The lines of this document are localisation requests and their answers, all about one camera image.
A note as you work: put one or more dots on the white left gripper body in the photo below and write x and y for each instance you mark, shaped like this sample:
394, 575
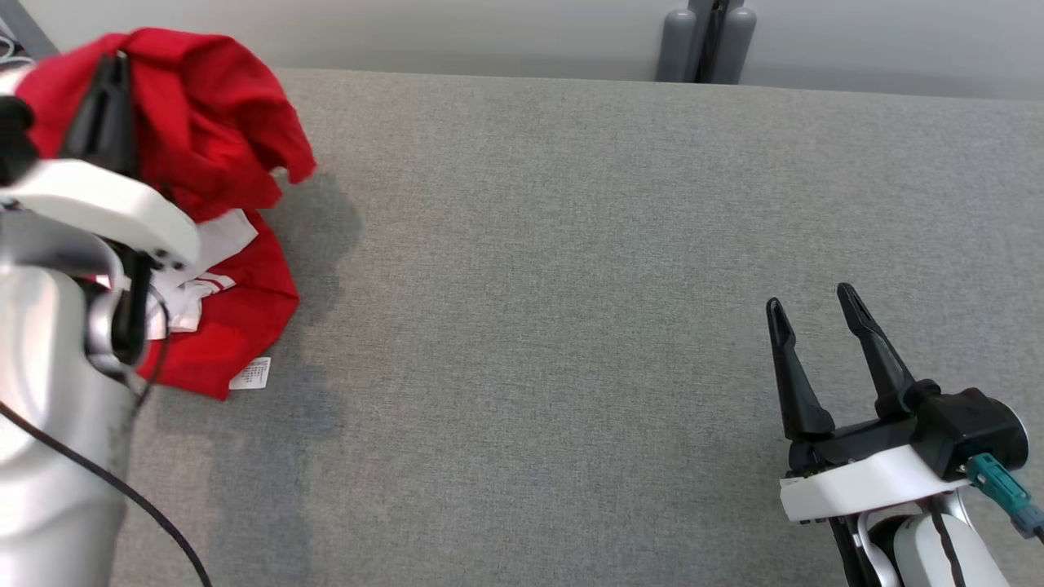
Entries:
106, 200

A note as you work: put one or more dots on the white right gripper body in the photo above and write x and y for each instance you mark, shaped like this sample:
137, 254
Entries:
864, 485

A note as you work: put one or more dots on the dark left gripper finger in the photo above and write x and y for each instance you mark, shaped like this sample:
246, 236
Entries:
126, 122
91, 130

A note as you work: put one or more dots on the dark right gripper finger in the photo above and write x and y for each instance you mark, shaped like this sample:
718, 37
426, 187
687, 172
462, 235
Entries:
799, 391
885, 367

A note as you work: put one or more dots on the red Bulls 23 jersey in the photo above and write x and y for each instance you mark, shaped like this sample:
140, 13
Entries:
245, 310

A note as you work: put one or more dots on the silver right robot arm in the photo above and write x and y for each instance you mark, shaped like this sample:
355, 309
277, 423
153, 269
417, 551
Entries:
938, 554

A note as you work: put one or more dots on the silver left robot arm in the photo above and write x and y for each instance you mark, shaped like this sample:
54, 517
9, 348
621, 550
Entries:
49, 408

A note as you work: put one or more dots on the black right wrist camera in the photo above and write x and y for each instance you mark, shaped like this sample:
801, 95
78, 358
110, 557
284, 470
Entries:
971, 428

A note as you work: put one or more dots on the teal right camera connector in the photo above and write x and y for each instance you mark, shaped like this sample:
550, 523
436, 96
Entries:
999, 485

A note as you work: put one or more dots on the grey partition post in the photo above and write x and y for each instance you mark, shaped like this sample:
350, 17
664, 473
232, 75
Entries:
679, 49

